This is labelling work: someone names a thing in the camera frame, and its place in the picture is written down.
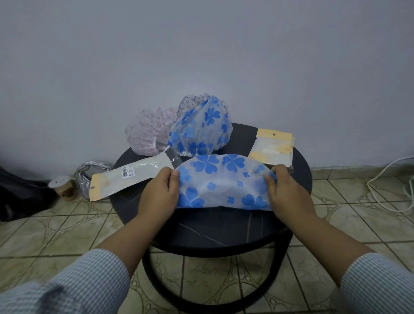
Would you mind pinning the person's right hand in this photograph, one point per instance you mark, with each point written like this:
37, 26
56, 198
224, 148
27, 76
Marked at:
289, 194

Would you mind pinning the person's left hand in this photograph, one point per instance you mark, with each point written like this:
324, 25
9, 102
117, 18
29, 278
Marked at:
158, 197

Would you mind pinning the blue cap clear packet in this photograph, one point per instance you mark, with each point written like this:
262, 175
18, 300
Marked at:
291, 169

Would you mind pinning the cream packet with barcode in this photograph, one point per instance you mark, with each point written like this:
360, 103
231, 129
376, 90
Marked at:
136, 174

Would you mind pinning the stack of yellow small pouches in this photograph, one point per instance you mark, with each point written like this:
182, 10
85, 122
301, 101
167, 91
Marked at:
271, 145

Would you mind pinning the pink print shower cap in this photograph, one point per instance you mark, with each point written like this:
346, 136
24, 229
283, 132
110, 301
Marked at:
145, 136

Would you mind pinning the blue flower shower cap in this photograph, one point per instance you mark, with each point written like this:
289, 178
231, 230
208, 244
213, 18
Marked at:
223, 184
200, 129

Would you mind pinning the person's left forearm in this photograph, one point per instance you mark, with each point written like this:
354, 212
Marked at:
126, 246

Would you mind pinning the person's right forearm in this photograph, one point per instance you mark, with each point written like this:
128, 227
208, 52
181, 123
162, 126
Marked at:
333, 246

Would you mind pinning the black round side table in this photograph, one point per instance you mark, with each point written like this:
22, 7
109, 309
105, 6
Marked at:
220, 226

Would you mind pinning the silver quilted handbag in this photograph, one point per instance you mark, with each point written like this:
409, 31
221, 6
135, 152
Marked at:
84, 184

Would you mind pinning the ribbon spool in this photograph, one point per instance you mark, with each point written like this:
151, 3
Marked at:
63, 187

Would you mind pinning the black bag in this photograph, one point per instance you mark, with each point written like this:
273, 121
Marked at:
22, 197

